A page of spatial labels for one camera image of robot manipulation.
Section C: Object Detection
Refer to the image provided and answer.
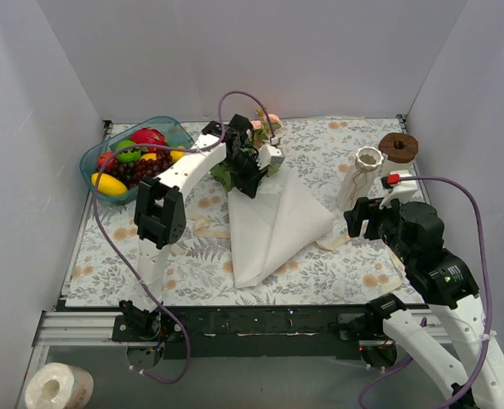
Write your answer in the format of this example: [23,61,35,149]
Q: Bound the yellow lemon back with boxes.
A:
[140,148,186,164]

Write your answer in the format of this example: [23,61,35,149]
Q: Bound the floral patterned table mat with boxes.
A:
[65,118,422,308]

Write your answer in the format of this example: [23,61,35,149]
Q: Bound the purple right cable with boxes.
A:
[357,175,498,408]

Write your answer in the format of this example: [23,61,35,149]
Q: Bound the red apple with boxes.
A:
[96,152,117,170]

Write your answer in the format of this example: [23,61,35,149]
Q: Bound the red dragon fruit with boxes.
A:
[129,128,166,146]

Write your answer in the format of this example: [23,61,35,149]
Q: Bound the green round fruit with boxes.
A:
[116,140,143,164]

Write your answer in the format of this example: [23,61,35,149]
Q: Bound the yellow lemon front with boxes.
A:
[91,172,128,197]

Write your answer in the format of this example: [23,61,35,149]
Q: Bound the teal plastic fruit tray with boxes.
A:
[79,116,193,205]

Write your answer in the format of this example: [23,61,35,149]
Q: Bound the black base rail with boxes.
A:
[111,304,423,361]

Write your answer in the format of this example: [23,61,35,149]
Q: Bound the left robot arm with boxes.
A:
[130,114,270,341]

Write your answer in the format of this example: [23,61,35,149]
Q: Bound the aluminium frame rail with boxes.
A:
[34,310,461,347]

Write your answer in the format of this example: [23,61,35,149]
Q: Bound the purple cable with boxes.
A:
[357,175,498,408]
[92,90,278,384]

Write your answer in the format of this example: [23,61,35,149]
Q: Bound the dark purple grapes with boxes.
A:
[105,160,173,189]

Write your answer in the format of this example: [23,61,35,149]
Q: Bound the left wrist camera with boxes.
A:
[256,145,285,170]

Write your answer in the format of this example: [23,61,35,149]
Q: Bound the cream printed ribbon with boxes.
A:
[192,214,404,293]

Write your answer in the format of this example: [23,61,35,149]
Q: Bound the white ribbed ceramic vase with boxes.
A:
[336,146,384,212]

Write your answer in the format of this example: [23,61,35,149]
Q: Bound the yellow lemon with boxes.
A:
[140,148,186,164]
[91,172,128,197]

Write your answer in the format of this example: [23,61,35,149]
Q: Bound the white paper roll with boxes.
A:
[25,362,95,409]

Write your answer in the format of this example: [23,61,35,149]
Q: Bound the white cup brown lid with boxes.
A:
[377,132,419,176]

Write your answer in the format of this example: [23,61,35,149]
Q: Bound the pink artificial flower bouquet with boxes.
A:
[203,108,282,192]

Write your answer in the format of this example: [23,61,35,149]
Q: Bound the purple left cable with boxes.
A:
[92,90,278,384]

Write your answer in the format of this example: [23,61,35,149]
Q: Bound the white paper bouquet wrap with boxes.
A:
[228,166,335,289]

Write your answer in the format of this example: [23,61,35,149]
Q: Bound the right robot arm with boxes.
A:
[344,198,504,408]

